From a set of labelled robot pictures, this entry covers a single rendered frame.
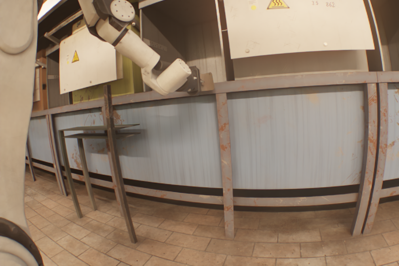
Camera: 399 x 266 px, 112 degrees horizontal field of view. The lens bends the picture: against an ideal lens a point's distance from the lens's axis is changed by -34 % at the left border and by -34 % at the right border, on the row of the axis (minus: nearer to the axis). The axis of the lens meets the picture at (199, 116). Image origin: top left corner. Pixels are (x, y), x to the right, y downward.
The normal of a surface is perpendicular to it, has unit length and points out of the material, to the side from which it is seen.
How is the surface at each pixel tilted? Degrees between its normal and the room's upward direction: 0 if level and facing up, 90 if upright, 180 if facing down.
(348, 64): 90
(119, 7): 79
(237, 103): 90
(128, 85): 90
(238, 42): 90
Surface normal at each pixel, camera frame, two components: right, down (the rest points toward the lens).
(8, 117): 0.80, 0.35
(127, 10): 0.73, -0.21
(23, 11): 0.93, -0.06
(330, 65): -0.36, 0.10
